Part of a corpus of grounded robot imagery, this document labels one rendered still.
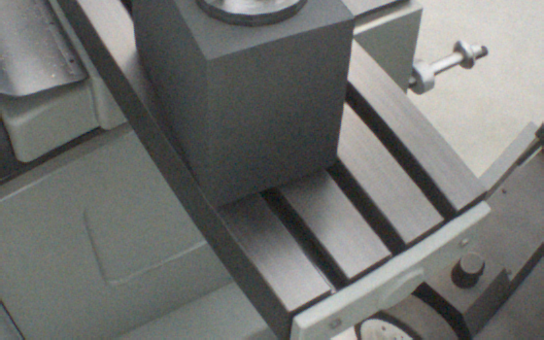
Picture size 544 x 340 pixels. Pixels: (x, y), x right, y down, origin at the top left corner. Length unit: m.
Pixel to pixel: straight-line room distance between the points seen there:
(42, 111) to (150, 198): 0.31
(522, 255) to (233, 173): 0.62
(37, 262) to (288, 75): 0.66
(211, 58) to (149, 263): 0.81
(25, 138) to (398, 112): 0.45
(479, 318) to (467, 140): 1.00
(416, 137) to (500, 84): 1.47
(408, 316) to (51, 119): 0.54
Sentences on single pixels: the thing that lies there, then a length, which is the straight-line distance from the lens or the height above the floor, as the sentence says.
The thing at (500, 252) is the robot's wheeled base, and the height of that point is 0.59.
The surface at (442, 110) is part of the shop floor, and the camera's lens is 2.12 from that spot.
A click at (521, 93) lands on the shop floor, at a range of 2.24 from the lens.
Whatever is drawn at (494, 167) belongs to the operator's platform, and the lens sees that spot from 1.52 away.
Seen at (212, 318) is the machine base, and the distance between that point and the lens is 1.52.
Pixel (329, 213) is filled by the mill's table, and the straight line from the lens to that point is 0.72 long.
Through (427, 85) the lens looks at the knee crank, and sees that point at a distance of 1.40.
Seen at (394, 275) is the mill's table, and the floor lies 0.95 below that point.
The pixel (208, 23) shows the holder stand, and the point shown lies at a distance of 0.60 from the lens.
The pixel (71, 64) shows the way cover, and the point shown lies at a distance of 0.95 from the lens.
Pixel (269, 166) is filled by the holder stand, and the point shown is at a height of 1.00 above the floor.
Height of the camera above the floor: 1.57
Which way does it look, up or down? 53 degrees down
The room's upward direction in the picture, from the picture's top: 3 degrees clockwise
